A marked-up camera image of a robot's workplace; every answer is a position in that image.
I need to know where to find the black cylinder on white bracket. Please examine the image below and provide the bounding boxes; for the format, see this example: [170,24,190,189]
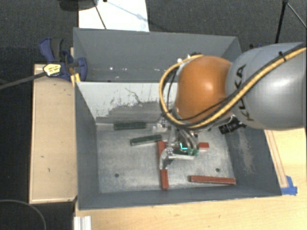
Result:
[218,115,247,135]

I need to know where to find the red-brown flat block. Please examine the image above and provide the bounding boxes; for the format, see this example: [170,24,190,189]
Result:
[188,174,237,185]
[156,140,170,191]
[197,141,210,152]

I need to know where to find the grey metal bin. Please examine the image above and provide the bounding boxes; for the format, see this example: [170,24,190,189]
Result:
[72,27,283,210]

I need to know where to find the dark green flat block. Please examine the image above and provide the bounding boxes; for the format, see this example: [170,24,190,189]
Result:
[130,134,163,147]
[113,121,147,131]

